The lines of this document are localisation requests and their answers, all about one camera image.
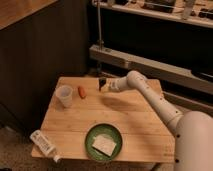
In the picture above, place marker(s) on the tan flat gripper end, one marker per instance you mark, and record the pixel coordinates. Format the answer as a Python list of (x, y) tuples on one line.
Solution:
[(105, 88)]

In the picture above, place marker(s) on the black eraser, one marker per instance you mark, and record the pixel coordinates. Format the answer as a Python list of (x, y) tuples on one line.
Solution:
[(102, 82)]

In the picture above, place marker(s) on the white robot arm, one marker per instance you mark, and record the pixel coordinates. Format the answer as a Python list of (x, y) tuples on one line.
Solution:
[(193, 130)]

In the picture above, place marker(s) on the orange carrot toy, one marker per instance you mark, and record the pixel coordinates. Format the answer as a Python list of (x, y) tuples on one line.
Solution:
[(81, 92)]

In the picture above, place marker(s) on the green plate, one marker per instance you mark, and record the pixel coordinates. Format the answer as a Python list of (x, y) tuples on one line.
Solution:
[(108, 131)]

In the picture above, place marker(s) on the clear plastic cup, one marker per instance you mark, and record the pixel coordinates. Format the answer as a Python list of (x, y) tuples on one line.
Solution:
[(64, 94)]

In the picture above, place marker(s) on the vertical metal pole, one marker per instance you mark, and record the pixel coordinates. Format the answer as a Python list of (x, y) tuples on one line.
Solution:
[(99, 25)]

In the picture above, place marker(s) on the white sponge block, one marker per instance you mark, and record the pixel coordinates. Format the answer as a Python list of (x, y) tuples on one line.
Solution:
[(104, 144)]

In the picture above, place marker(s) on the metal shelf rack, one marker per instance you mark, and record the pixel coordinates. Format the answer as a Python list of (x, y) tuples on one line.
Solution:
[(172, 48)]

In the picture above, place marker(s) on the wooden cabinet counter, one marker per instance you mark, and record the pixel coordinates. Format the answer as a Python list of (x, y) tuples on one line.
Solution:
[(40, 41)]

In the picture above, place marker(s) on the white tube bottle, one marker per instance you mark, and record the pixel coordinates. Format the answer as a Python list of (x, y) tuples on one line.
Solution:
[(47, 148)]

